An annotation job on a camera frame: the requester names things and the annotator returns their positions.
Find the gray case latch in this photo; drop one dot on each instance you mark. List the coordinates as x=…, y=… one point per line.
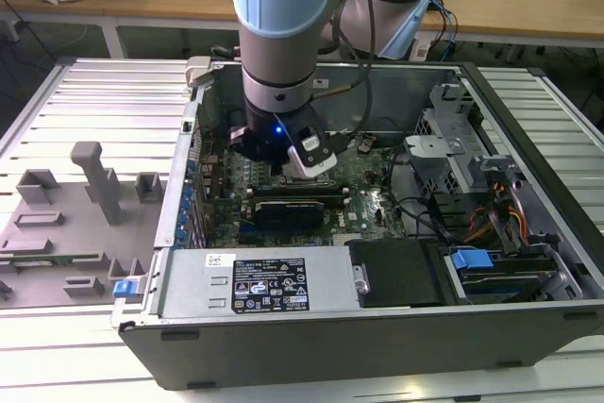
x=198, y=68

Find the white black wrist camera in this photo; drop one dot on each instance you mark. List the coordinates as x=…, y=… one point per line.
x=313, y=167

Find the wooden desk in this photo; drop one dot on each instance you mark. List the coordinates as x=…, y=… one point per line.
x=141, y=6

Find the black disk bay cover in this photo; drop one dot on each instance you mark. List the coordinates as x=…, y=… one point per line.
x=401, y=275

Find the green RAM stick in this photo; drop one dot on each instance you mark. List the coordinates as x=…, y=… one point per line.
x=42, y=260
x=297, y=193

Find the blue disk carrier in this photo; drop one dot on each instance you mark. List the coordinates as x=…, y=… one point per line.
x=472, y=261

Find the silver metal drive cage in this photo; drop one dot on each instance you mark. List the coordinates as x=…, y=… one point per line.
x=439, y=162

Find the black gray PC case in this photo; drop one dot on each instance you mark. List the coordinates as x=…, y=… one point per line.
x=330, y=356

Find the gray parts rack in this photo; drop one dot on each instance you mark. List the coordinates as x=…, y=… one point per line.
x=56, y=233

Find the gray metal disk bay frame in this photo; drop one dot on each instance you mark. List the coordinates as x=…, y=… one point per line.
x=498, y=163

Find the black graphics card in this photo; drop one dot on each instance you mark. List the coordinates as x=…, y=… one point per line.
x=288, y=219

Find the silver power supply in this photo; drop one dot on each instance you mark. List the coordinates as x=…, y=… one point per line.
x=189, y=280

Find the green motherboard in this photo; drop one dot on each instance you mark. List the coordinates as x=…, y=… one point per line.
x=361, y=197

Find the white tag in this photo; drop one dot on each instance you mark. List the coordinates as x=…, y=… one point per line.
x=422, y=50

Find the blue plastic latch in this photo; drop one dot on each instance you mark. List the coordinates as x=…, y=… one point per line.
x=123, y=290

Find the blue expansion slot clip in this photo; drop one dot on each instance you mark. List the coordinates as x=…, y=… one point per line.
x=181, y=220
x=179, y=234
x=184, y=206
x=191, y=168
x=188, y=191

